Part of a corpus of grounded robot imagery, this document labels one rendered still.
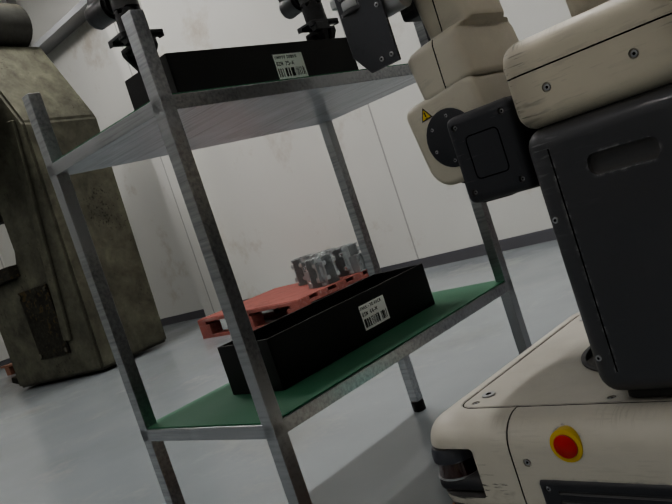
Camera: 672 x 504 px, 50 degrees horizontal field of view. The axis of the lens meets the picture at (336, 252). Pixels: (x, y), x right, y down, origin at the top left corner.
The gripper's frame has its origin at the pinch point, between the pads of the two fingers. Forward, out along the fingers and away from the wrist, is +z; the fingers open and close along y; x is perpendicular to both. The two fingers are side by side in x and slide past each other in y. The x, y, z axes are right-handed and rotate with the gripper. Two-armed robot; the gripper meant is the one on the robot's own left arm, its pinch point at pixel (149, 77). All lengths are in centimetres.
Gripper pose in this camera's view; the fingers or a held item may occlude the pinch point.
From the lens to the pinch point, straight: 162.5
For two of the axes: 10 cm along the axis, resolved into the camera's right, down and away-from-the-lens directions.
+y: -6.6, 2.6, -7.0
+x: 6.8, -1.8, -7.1
